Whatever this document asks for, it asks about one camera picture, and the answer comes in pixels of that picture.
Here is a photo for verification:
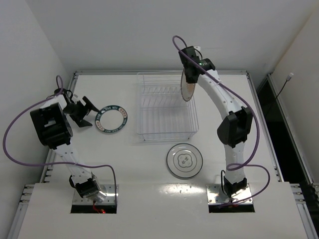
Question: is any orange sunburst plate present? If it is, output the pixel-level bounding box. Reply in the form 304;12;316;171
180;69;196;102

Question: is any green rimmed white plate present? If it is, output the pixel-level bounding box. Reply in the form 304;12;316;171
95;105;128;134

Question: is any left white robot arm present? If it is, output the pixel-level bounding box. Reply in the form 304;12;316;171
30;89;106;203

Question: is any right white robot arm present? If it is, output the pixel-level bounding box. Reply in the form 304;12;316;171
181;56;253;197

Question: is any grey rimmed white plate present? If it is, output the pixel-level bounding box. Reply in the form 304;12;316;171
166;143;203;180

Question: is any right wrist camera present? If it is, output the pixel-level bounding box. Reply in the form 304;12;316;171
178;46;200;67

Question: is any clear wire dish rack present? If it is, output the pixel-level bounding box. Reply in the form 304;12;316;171
132;71;199;144

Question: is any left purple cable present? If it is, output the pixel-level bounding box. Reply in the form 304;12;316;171
2;75;118;204

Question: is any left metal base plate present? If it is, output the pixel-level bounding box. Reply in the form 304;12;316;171
72;184;118;206

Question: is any metal base plate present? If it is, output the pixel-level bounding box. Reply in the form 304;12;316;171
72;184;118;206
206;184;253;206

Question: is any black wall cable with plug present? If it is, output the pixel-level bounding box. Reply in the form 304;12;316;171
275;72;294;100

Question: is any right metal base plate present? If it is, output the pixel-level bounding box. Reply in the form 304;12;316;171
206;184;253;206

